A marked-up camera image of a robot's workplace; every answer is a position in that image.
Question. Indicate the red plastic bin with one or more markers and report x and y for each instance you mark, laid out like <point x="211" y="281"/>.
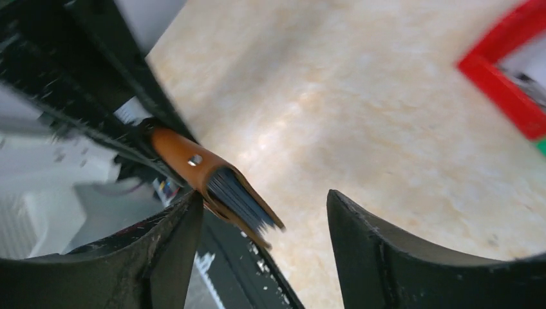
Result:
<point x="498" y="58"/>

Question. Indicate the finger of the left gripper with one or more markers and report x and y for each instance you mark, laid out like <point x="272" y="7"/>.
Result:
<point x="27" y="71"/>
<point x="104" y="24"/>

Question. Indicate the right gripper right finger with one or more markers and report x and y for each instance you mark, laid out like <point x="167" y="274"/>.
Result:
<point x="380" y="265"/>

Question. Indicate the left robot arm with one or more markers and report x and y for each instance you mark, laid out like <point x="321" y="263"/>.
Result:
<point x="79" y="62"/>

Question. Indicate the middle green plastic bin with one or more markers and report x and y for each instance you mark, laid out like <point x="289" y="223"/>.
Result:
<point x="541" y="145"/>

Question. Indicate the white cards in red bin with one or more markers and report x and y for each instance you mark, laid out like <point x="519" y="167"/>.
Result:
<point x="526" y="68"/>

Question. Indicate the brown leather card holder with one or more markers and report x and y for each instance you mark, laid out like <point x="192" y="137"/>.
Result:
<point x="225" y="190"/>

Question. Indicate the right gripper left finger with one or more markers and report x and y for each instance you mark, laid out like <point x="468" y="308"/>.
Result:
<point x="147" y="265"/>

